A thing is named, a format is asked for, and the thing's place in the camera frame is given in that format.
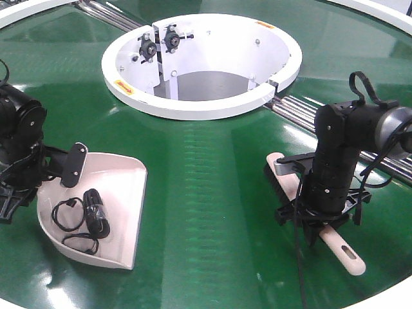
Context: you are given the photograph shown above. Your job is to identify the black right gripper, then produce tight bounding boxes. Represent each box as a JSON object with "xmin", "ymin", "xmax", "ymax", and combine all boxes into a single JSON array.
[{"xmin": 275, "ymin": 189, "xmax": 371, "ymax": 247}]

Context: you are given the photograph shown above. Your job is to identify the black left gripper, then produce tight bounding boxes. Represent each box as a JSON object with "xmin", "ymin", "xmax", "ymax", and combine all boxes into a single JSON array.
[{"xmin": 1, "ymin": 160, "xmax": 41, "ymax": 224}]

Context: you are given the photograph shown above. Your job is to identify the pink hand broom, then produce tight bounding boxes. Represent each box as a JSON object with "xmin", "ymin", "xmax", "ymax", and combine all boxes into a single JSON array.
[{"xmin": 266, "ymin": 152, "xmax": 366, "ymax": 276}]

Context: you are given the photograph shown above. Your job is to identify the black cable bundle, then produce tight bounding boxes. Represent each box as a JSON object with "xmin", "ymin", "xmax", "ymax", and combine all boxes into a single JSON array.
[{"xmin": 51, "ymin": 188, "xmax": 111, "ymax": 256}]

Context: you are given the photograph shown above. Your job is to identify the pink plastic dustpan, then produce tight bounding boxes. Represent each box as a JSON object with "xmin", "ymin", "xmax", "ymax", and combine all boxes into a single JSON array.
[{"xmin": 37, "ymin": 153, "xmax": 147, "ymax": 270}]

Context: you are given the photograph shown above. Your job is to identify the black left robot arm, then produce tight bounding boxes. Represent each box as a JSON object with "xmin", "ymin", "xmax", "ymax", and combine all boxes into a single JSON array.
[{"xmin": 1, "ymin": 64, "xmax": 295, "ymax": 243}]

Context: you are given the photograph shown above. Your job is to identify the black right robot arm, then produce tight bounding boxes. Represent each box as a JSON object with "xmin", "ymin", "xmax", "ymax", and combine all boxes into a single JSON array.
[{"xmin": 274, "ymin": 71, "xmax": 411, "ymax": 243}]

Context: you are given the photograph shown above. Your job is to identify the white outer conveyor rim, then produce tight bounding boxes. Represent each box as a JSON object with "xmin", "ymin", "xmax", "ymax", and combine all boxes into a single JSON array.
[{"xmin": 0, "ymin": 0, "xmax": 412, "ymax": 42}]

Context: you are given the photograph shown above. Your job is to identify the chrome roller bars right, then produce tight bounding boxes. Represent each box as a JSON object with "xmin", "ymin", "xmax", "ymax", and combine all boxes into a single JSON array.
[{"xmin": 264, "ymin": 95, "xmax": 411, "ymax": 186}]

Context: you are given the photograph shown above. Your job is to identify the chrome roller bars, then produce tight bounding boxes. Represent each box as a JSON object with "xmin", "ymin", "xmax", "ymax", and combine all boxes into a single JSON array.
[
  {"xmin": 75, "ymin": 1, "xmax": 144, "ymax": 32},
  {"xmin": 264, "ymin": 95, "xmax": 411, "ymax": 186}
]

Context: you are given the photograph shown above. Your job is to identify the chrome roller bars rear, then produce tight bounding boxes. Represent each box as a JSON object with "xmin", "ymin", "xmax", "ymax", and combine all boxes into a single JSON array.
[{"xmin": 75, "ymin": 1, "xmax": 144, "ymax": 32}]

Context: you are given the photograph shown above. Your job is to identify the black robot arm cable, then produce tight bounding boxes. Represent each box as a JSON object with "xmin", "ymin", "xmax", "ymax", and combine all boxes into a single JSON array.
[{"xmin": 292, "ymin": 162, "xmax": 310, "ymax": 309}]

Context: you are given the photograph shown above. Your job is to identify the left black bearing mount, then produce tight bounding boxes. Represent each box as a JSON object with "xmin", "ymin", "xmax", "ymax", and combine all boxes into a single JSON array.
[{"xmin": 139, "ymin": 33, "xmax": 157, "ymax": 64}]

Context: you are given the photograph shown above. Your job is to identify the black bearing mount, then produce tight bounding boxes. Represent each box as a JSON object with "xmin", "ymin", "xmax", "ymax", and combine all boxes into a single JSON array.
[
  {"xmin": 139, "ymin": 33, "xmax": 157, "ymax": 64},
  {"xmin": 164, "ymin": 24, "xmax": 194, "ymax": 53}
]

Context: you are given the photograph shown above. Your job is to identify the white inner conveyor ring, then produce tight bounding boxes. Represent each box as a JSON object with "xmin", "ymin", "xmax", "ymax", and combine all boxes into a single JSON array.
[{"xmin": 101, "ymin": 13, "xmax": 303, "ymax": 121}]

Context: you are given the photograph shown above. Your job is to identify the right black bearing mount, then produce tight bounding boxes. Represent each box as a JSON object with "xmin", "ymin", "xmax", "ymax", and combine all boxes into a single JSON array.
[{"xmin": 164, "ymin": 24, "xmax": 194, "ymax": 53}]

